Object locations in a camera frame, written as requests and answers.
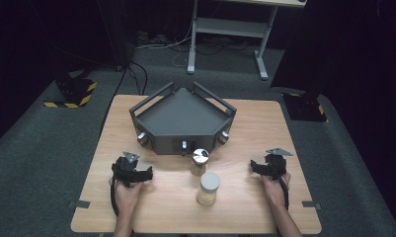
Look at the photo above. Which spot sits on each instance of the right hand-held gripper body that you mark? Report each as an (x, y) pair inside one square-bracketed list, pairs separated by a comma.
[(276, 163)]

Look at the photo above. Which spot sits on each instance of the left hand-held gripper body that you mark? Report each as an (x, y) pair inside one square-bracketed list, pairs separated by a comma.
[(124, 169)]

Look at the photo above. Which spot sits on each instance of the glass jar with white lid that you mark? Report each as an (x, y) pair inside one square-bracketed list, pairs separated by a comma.
[(209, 182)]

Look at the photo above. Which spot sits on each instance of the glass jar with metal lid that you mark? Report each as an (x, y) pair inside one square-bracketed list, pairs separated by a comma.
[(200, 157)]

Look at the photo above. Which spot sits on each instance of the dark grey corner rack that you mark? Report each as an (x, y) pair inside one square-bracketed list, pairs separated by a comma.
[(182, 113)]

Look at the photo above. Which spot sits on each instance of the person's left hand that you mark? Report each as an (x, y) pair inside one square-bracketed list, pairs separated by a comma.
[(128, 197)]

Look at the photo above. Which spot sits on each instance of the person's right hand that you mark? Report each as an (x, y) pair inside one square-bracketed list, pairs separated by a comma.
[(274, 192)]

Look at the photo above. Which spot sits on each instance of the grey tape strip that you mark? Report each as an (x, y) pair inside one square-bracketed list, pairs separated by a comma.
[(311, 204), (79, 204)]

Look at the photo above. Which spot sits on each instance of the black stand base hazard tape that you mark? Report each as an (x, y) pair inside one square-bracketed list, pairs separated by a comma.
[(304, 108), (73, 92)]

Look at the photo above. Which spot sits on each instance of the white metal desk frame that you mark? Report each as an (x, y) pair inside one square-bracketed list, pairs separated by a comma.
[(230, 28)]

